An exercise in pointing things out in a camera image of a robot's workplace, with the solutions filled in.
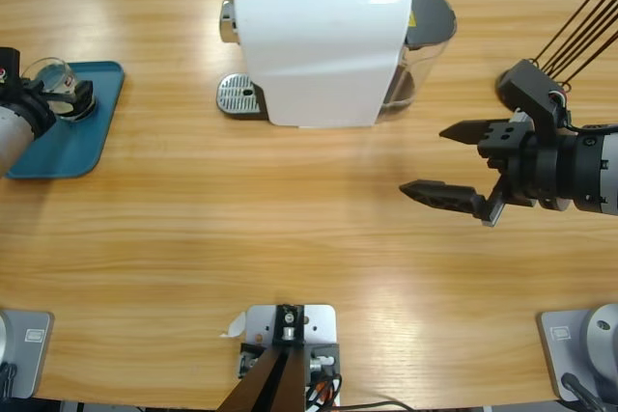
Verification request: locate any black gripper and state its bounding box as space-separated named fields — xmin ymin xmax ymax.
xmin=398 ymin=110 xmax=561 ymax=230
xmin=0 ymin=76 xmax=95 ymax=136

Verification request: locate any clear drinking glass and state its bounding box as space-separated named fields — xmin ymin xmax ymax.
xmin=21 ymin=57 xmax=98 ymax=124

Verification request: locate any white capsule coffee machine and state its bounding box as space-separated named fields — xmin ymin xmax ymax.
xmin=219 ymin=0 xmax=414 ymax=129

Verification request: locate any teal plastic tray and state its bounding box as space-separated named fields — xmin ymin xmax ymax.
xmin=3 ymin=61 xmax=126 ymax=180

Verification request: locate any black capsule holder with rods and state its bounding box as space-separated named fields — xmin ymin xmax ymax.
xmin=495 ymin=0 xmax=618 ymax=104

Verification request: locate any clear water tank black lid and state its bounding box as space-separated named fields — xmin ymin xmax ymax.
xmin=378 ymin=0 xmax=459 ymax=124

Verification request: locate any metal grille drip tray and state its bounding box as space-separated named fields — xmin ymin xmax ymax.
xmin=215 ymin=72 xmax=269 ymax=122

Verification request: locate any white tape scrap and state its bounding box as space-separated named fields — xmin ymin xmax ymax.
xmin=219 ymin=311 xmax=248 ymax=340

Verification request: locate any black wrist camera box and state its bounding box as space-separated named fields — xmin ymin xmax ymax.
xmin=498 ymin=58 xmax=574 ymax=146
xmin=0 ymin=47 xmax=23 ymax=102

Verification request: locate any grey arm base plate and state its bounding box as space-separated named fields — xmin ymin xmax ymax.
xmin=537 ymin=303 xmax=618 ymax=403
xmin=0 ymin=308 xmax=55 ymax=401

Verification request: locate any black arm base cable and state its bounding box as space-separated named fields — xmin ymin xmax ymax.
xmin=0 ymin=361 xmax=19 ymax=401
xmin=559 ymin=371 xmax=607 ymax=412

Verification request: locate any black camera mount cable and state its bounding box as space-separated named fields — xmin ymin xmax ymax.
xmin=337 ymin=399 xmax=411 ymax=412

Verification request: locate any orange white cable bundle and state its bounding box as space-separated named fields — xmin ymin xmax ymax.
xmin=304 ymin=372 xmax=344 ymax=408

